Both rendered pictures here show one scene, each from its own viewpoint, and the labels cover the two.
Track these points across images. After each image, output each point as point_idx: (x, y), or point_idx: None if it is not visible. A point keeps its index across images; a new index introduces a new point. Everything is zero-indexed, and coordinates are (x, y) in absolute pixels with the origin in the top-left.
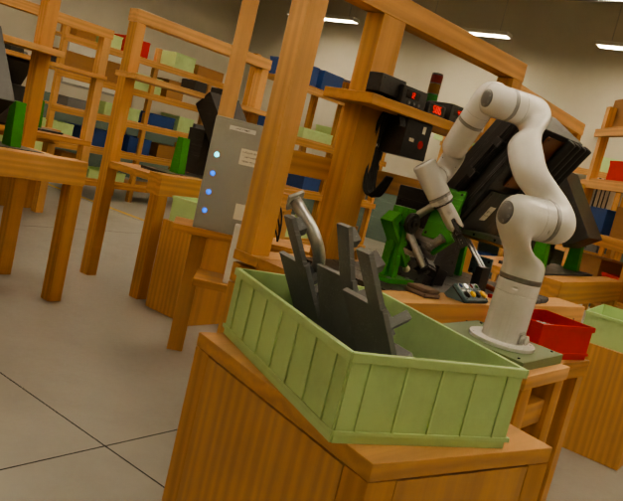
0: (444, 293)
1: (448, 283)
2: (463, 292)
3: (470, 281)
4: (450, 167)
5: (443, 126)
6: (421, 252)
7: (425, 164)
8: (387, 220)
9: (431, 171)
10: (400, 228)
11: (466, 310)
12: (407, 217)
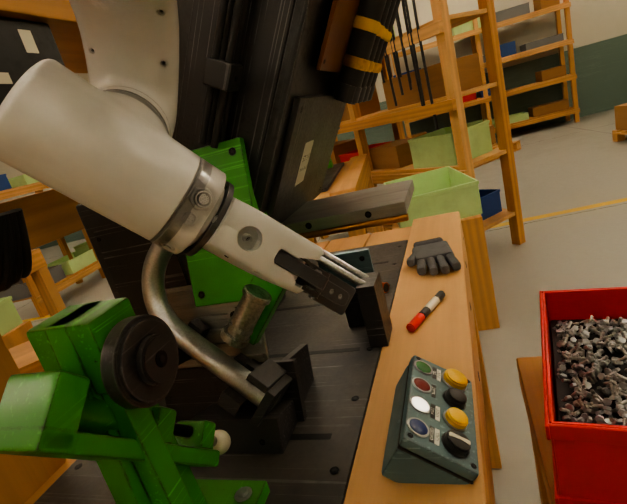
0: (384, 476)
1: (308, 343)
2: (447, 451)
3: (345, 312)
4: (147, 72)
5: None
6: (228, 358)
7: (13, 97)
8: (13, 451)
9: (68, 117)
10: (111, 404)
11: (488, 496)
12: (105, 362)
